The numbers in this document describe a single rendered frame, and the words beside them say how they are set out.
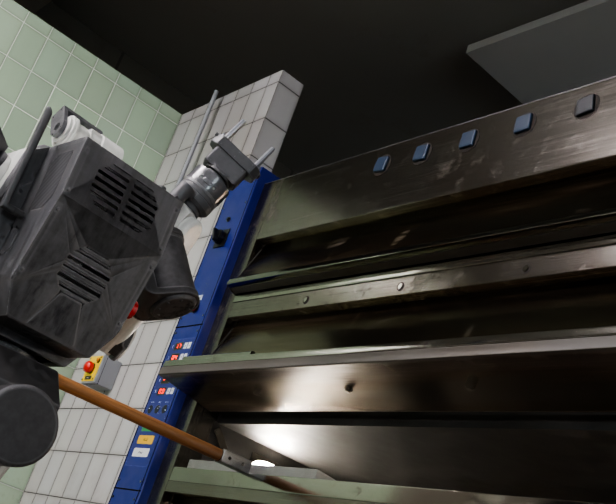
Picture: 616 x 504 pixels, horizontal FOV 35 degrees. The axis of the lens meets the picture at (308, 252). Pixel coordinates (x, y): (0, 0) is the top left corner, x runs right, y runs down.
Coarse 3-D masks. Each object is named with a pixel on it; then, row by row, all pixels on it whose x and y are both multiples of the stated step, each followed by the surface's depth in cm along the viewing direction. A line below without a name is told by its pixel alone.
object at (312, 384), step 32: (384, 352) 200; (416, 352) 192; (448, 352) 185; (480, 352) 178; (512, 352) 172; (544, 352) 167; (576, 352) 162; (608, 352) 158; (192, 384) 263; (224, 384) 252; (256, 384) 242; (288, 384) 232; (320, 384) 224; (352, 384) 216; (384, 384) 208; (416, 384) 201; (448, 384) 194; (480, 384) 188; (512, 384) 182; (544, 384) 177; (576, 384) 172; (608, 384) 167
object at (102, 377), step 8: (104, 360) 320; (112, 360) 322; (96, 368) 320; (104, 368) 320; (112, 368) 321; (88, 376) 321; (96, 376) 318; (104, 376) 319; (112, 376) 321; (88, 384) 322; (96, 384) 318; (104, 384) 319; (112, 384) 321
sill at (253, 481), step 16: (176, 480) 264; (192, 480) 258; (208, 480) 253; (224, 480) 247; (240, 480) 242; (256, 480) 237; (272, 480) 232; (288, 480) 228; (304, 480) 223; (320, 480) 219; (336, 480) 215; (320, 496) 216; (336, 496) 212; (352, 496) 208; (368, 496) 205; (384, 496) 201; (400, 496) 198; (416, 496) 194; (432, 496) 191; (448, 496) 188; (464, 496) 185; (480, 496) 182; (496, 496) 179; (512, 496) 177
